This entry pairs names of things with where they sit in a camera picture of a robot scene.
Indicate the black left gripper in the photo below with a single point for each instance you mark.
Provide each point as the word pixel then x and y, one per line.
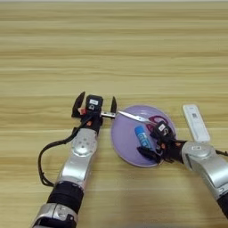
pixel 94 120

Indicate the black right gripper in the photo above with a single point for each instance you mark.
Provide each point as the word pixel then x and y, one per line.
pixel 169 148

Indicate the blue glue stick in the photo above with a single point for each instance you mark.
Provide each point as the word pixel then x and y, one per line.
pixel 143 137

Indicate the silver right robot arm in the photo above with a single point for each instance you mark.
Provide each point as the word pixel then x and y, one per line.
pixel 206 166

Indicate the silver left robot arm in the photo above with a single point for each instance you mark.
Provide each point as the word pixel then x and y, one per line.
pixel 78 157

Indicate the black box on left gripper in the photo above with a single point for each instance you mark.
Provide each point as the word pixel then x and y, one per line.
pixel 94 103

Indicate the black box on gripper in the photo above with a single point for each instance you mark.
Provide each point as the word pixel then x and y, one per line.
pixel 94 103
pixel 162 128

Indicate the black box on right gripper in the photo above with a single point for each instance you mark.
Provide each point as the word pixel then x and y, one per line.
pixel 162 128

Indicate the purple round plate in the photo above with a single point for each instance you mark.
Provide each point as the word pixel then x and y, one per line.
pixel 127 142

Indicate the white rectangular remote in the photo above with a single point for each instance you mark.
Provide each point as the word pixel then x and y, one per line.
pixel 196 122

